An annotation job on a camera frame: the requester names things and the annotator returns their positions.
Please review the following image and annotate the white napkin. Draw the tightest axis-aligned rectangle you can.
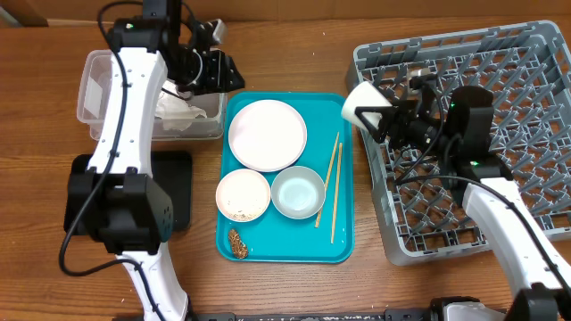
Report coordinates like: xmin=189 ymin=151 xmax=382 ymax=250
xmin=155 ymin=80 xmax=207 ymax=131

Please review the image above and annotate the black plastic tray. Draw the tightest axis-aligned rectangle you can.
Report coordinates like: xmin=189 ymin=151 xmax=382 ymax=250
xmin=63 ymin=151 xmax=193 ymax=232

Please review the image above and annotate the small pink bowl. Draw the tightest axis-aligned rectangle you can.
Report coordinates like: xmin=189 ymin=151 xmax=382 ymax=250
xmin=215 ymin=169 xmax=271 ymax=223

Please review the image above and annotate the brown food scrap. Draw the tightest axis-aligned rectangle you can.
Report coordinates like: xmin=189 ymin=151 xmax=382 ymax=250
xmin=228 ymin=229 xmax=249 ymax=259

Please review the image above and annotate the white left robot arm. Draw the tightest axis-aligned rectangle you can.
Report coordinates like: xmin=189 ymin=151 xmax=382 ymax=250
xmin=63 ymin=1 xmax=245 ymax=320

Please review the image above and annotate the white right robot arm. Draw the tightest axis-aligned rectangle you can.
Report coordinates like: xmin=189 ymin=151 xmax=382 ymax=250
xmin=342 ymin=70 xmax=570 ymax=320

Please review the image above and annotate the wooden chopstick right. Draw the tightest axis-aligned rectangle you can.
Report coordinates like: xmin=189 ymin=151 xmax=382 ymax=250
xmin=330 ymin=143 xmax=343 ymax=244

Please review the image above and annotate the teal serving tray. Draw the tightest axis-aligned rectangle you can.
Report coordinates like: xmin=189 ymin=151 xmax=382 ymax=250
xmin=216 ymin=92 xmax=355 ymax=264

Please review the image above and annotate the large pink plate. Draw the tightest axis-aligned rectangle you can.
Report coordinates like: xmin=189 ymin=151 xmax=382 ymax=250
xmin=228 ymin=100 xmax=308 ymax=172

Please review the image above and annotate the grey bowl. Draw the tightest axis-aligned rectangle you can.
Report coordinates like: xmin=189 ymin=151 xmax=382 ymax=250
xmin=271 ymin=166 xmax=326 ymax=219

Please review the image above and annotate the grey dishwasher rack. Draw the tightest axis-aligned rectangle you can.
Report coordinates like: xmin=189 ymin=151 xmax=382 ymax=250
xmin=345 ymin=21 xmax=570 ymax=266

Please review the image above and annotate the white cup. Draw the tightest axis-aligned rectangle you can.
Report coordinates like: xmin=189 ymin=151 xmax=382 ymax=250
xmin=341 ymin=82 xmax=393 ymax=135

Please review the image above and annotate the clear plastic bin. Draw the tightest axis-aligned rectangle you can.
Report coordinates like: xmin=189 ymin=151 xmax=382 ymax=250
xmin=77 ymin=50 xmax=228 ymax=141

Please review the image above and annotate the wooden chopstick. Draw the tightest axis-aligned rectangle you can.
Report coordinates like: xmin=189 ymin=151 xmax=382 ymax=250
xmin=315 ymin=132 xmax=340 ymax=228
xmin=330 ymin=143 xmax=343 ymax=244

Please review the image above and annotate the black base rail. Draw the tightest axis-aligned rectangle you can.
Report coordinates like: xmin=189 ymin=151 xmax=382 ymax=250
xmin=194 ymin=308 xmax=440 ymax=321

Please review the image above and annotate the wooden chopstick left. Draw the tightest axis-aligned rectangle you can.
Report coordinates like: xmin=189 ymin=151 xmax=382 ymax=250
xmin=315 ymin=132 xmax=340 ymax=228

